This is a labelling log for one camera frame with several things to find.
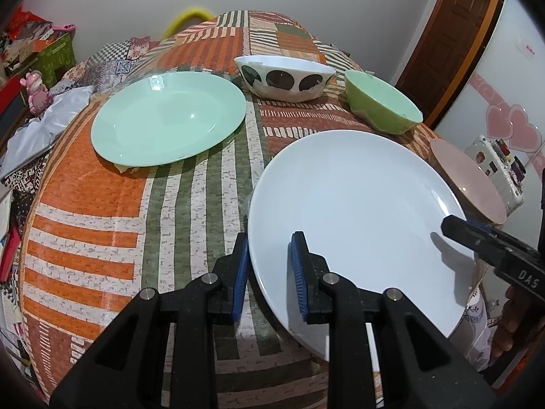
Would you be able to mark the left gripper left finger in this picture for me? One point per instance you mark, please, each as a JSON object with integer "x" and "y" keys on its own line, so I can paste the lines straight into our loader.
{"x": 124, "y": 366}

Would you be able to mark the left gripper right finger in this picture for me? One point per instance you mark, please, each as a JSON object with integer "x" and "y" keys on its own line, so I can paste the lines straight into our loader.
{"x": 419, "y": 367}

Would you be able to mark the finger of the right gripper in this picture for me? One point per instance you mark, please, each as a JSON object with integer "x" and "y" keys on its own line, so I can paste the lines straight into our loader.
{"x": 472, "y": 234}

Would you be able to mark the white large plate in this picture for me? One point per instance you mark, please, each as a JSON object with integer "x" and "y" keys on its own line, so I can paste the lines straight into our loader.
{"x": 372, "y": 209}

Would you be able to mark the mint green plate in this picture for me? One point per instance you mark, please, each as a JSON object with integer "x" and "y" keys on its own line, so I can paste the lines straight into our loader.
{"x": 166, "y": 118}

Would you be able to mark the right hand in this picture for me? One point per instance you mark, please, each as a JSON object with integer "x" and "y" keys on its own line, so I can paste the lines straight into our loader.
{"x": 513, "y": 312}

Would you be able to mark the pink plate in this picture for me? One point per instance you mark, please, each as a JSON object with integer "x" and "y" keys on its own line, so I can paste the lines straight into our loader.
{"x": 478, "y": 197}

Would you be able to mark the white sticker covered case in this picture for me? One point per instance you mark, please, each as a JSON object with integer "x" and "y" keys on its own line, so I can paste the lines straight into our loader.
{"x": 502, "y": 167}

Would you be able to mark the patchwork striped bed cover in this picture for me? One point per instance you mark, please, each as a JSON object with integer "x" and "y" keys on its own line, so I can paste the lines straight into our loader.
{"x": 95, "y": 235}

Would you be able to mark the white sliding door with hearts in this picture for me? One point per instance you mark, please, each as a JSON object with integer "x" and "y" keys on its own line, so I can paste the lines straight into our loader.
{"x": 504, "y": 98}

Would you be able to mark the green bowl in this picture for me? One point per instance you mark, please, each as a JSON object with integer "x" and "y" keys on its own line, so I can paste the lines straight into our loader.
{"x": 379, "y": 104}

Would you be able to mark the brown wooden wardrobe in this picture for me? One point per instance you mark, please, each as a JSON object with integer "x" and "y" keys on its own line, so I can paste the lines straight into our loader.
{"x": 468, "y": 65}

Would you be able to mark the brown wooden door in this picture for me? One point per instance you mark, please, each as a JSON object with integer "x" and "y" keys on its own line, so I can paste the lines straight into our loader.
{"x": 443, "y": 46}

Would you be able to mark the white bowl with dark spots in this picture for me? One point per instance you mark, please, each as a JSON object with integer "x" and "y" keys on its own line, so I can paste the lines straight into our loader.
{"x": 284, "y": 78}

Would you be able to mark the white folded cloth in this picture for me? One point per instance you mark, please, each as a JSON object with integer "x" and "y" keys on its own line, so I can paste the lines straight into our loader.
{"x": 41, "y": 133}

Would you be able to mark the pink rabbit figurine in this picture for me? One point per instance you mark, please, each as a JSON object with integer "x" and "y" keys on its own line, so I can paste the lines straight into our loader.
{"x": 39, "y": 98}

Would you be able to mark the checkered patchwork blanket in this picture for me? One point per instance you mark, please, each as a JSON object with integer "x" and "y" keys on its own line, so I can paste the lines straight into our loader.
{"x": 108, "y": 67}

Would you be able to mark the green storage box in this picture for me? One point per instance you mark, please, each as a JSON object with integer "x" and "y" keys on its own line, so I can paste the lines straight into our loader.
{"x": 55, "y": 60}

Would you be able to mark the yellow foam tube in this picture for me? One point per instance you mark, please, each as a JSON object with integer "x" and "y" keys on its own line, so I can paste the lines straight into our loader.
{"x": 195, "y": 13}

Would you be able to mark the red plastic bag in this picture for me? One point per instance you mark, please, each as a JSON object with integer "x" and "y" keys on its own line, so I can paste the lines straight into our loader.
{"x": 19, "y": 20}

